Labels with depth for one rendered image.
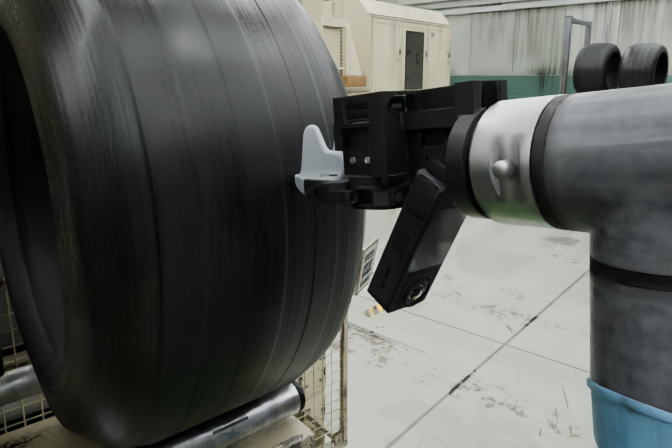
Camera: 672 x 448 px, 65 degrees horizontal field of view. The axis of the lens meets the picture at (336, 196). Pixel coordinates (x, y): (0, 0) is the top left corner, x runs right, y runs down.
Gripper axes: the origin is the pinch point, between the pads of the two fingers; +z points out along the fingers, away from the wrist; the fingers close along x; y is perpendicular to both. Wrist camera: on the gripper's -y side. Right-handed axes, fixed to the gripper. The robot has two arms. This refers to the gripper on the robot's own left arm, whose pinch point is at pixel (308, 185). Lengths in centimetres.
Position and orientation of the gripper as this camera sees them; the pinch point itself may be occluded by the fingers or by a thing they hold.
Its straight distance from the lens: 48.7
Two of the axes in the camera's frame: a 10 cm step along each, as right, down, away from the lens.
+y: -0.8, -9.9, -1.2
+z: -6.3, -0.5, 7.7
